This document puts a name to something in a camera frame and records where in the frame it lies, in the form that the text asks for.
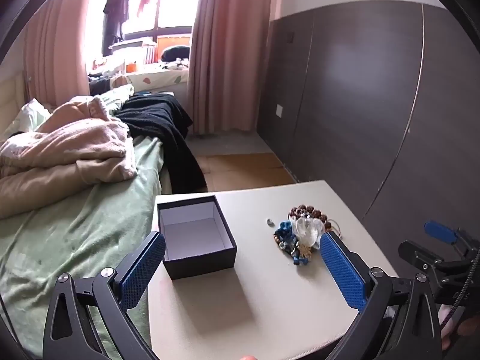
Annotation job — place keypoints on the cardboard sheet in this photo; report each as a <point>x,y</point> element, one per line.
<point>243,172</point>

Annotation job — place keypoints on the black knit blanket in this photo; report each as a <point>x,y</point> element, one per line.
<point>161,127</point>

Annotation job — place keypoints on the dark brown wardrobe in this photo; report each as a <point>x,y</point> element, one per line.
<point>356,101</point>

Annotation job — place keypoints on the pink fleece blanket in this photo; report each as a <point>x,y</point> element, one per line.
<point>67,146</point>

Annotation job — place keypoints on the white pillow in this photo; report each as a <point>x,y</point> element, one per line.
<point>32,114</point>

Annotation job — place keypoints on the black bag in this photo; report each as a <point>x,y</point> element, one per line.
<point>176,52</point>

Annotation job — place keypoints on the dark hanging garment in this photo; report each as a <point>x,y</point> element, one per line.
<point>114,11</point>

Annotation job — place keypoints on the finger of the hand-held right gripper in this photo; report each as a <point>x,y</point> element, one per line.
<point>438,231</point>
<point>414,253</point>

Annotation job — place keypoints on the narrow pink curtain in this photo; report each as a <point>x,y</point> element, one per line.
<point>56,52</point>

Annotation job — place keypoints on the leaf print seat cushion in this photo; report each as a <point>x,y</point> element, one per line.
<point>161,78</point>

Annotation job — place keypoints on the heap of clothes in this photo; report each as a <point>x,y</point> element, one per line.
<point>108,69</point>

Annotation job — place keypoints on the green bed sheet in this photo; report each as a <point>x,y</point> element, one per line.
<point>75,232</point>

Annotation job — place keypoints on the row of books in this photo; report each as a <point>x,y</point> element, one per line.
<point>149,54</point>

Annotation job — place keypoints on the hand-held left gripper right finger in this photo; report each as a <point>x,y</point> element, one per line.
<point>341,270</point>

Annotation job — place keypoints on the white wall socket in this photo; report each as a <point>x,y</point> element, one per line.
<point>279,110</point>

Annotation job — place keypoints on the pale green printed quilt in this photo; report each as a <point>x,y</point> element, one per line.
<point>112,99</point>

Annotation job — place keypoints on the person's left hand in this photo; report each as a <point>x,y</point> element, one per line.
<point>248,357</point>

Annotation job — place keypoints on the black jewelry box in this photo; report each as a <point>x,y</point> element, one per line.
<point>202,266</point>

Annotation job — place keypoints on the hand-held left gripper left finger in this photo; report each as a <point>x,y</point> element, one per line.
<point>144,273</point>

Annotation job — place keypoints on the wide pink curtain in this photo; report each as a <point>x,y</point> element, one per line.
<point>225,45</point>

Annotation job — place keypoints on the person's right hand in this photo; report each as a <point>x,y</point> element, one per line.
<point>450,341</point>

